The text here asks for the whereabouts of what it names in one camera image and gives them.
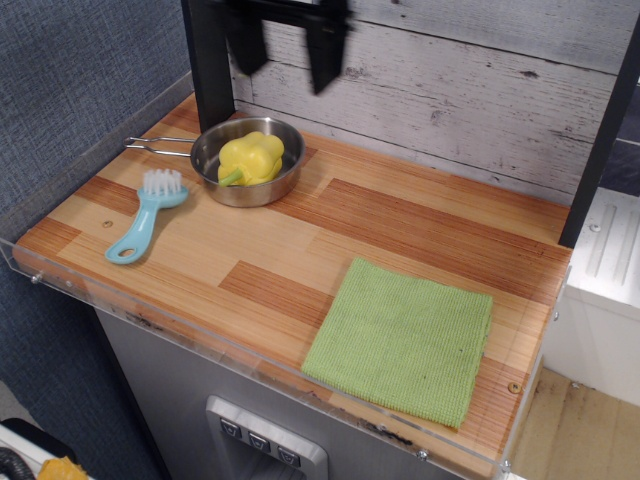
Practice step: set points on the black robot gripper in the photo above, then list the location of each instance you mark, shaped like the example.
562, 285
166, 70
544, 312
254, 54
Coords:
326, 24

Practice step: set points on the light blue dish brush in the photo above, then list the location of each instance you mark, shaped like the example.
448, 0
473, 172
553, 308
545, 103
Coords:
145, 220

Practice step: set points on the yellow toy bell pepper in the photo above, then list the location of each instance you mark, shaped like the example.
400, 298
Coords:
253, 159

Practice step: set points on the small steel pan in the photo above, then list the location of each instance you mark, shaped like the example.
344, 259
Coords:
204, 159

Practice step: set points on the green woven cloth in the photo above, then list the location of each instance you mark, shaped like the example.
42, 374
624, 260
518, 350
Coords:
406, 344

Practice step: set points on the grey toy fridge cabinet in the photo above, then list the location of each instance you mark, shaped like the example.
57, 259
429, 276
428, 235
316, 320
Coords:
171, 377

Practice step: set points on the silver dispenser button panel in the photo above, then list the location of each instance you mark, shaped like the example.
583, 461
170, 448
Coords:
255, 448

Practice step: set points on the white side cabinet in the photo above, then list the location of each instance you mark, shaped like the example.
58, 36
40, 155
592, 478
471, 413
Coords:
593, 336

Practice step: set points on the clear acrylic table guard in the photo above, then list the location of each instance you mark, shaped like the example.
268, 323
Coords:
432, 177

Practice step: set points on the yellow black object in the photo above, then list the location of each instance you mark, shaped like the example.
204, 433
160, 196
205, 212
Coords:
27, 452

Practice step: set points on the black left frame post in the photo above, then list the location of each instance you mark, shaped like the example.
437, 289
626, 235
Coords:
209, 62

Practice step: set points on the black frame post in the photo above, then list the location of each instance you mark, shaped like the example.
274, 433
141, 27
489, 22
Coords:
209, 62
612, 120

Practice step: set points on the black right frame post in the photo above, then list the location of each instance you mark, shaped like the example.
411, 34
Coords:
612, 120

